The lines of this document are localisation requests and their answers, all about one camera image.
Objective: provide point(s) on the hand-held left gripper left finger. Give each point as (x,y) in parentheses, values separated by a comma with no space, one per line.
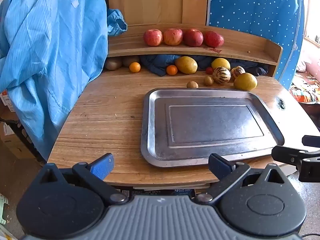
(102,167)

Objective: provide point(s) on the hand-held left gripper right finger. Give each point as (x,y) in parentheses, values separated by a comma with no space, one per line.
(220,167)

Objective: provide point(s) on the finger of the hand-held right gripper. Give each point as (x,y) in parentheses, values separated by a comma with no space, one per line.
(311,141)
(287,155)

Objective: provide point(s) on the metal tray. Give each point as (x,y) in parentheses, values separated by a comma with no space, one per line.
(212,125)

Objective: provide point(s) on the heavily striped pepino melon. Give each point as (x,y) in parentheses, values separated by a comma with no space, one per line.
(221,74)

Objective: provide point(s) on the pale striped pepino melon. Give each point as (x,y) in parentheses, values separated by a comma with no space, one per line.
(238,72)

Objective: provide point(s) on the colourful printed cloth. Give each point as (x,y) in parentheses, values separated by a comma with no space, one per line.
(306,90)

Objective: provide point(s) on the yellow lemon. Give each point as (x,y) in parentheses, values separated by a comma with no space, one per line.
(245,81)
(221,62)

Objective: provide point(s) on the brown kiwi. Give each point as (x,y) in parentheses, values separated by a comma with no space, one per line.
(208,80)
(192,84)

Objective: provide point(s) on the cardboard box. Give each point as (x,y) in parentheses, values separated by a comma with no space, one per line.
(17,142)

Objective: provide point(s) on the small red tomato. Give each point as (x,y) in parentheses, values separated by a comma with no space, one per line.
(209,70)

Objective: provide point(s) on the brown potato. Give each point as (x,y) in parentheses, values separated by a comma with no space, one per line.
(113,64)
(130,60)

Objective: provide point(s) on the small orange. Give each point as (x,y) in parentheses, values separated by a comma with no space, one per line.
(135,67)
(172,70)

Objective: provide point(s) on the pale green plastic stool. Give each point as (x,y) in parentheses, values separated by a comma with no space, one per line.
(3,210)

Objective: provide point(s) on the yellow mango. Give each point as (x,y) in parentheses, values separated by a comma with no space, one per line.
(186,65)

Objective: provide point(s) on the navy blue jacket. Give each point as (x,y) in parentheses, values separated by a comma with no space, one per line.
(157,63)

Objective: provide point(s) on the white printed carton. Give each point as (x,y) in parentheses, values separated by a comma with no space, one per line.
(5,101)

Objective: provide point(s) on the wooden desk shelf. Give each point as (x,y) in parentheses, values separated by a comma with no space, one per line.
(240,45)

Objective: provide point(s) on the light blue coat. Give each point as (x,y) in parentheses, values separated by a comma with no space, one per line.
(50,55)

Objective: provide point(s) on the dark red apple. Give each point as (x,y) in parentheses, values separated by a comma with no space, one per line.
(193,37)
(213,39)

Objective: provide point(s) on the light red apple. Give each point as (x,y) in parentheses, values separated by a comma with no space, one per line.
(153,37)
(173,37)

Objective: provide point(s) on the pine wood board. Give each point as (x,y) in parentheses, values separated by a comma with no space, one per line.
(150,0)

